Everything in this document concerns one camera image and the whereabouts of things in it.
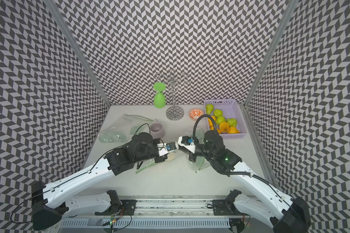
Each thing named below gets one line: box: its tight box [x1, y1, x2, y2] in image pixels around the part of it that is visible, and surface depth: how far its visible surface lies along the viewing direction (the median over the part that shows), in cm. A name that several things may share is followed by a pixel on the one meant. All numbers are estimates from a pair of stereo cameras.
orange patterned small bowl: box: [188, 108, 205, 121], surface depth 111 cm
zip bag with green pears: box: [97, 113, 155, 144], surface depth 105 cm
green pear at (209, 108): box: [205, 103, 214, 116], surface depth 113 cm
